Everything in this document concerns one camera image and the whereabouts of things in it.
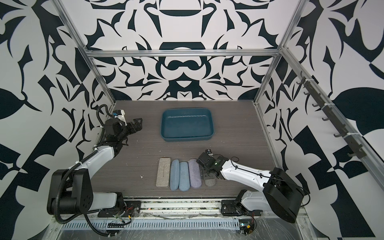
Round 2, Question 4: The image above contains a light blue glasses case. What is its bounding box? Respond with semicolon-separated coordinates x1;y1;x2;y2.
170;159;180;191

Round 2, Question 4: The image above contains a beige glasses case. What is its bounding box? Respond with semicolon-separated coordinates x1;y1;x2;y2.
156;158;171;188

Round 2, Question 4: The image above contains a green circuit board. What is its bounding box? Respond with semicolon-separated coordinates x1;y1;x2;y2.
239;220;255;235

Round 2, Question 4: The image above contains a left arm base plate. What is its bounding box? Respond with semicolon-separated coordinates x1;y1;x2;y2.
98;201;142;218

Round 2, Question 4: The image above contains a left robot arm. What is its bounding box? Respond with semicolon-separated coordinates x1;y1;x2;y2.
47;105;143;238

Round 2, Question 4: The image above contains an aluminium cage frame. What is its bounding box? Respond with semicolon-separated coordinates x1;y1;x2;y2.
52;1;384;188

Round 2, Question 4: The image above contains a teal plastic storage box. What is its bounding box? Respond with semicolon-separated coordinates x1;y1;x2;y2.
160;108;215;142

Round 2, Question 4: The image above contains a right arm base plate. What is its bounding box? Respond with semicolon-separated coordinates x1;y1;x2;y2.
220;200;263;217

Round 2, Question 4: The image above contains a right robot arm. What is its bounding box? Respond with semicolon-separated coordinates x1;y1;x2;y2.
197;150;308;224

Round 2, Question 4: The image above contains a grey glasses case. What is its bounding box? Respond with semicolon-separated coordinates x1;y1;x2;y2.
204;179;216;187

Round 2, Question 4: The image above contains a white slotted cable duct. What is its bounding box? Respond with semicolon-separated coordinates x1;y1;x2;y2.
61;218;241;231

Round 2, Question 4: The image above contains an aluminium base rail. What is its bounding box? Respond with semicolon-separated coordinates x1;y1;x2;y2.
52;197;310;221

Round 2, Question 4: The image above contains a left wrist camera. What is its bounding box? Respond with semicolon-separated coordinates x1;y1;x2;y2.
113;110;126;123

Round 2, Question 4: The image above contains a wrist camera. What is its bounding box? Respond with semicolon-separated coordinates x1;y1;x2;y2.
113;110;126;123
205;149;214;157

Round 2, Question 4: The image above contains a purple glasses case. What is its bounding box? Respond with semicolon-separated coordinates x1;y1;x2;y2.
188;159;202;189

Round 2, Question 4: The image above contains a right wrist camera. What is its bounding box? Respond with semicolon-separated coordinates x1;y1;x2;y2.
205;149;214;157

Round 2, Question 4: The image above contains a black wall hook rack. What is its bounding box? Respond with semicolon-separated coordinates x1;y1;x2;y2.
298;77;367;159

